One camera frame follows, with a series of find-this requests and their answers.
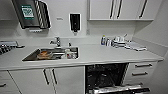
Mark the dish soap bottle blue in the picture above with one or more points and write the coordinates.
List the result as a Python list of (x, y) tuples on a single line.
[(103, 40)]

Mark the white wall cabinet three doors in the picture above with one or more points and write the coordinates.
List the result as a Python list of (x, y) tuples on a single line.
[(123, 9)]

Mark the stainless steel dishwasher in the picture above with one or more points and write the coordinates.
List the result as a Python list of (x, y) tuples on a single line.
[(91, 71)]

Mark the white cup in sink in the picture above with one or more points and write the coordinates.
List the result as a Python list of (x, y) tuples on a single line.
[(70, 54)]

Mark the folded white cloth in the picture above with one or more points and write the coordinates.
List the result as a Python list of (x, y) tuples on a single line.
[(136, 47)]

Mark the small wall label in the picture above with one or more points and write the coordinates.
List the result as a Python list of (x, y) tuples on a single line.
[(59, 18)]

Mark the white drawer unit beside microwave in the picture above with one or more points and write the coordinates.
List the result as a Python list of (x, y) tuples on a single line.
[(5, 83)]

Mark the white drawer unit beside dishwasher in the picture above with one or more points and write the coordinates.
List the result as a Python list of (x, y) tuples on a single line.
[(140, 71)]

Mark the stacked white dishes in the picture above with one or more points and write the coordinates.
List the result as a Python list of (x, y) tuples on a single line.
[(119, 41)]

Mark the stainless steel sink basin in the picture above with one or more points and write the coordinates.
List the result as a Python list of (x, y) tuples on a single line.
[(50, 55)]

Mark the dish drying rack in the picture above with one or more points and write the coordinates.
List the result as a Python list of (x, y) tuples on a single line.
[(8, 46)]

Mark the small white bottle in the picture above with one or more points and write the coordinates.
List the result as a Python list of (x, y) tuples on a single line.
[(108, 42)]

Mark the orange bowl in sink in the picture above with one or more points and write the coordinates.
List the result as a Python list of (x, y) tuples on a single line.
[(45, 53)]

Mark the black paper towel dispenser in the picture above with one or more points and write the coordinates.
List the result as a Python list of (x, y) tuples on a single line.
[(30, 13)]

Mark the white sink base cabinet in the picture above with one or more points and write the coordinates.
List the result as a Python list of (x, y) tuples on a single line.
[(50, 80)]

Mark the black wall soap dispenser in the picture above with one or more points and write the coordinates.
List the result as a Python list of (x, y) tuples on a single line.
[(75, 22)]

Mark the chrome sink faucet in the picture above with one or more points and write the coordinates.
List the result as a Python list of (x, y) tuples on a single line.
[(56, 42)]

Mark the white wall cabinet wide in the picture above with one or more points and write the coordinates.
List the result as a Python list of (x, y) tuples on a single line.
[(5, 10)]

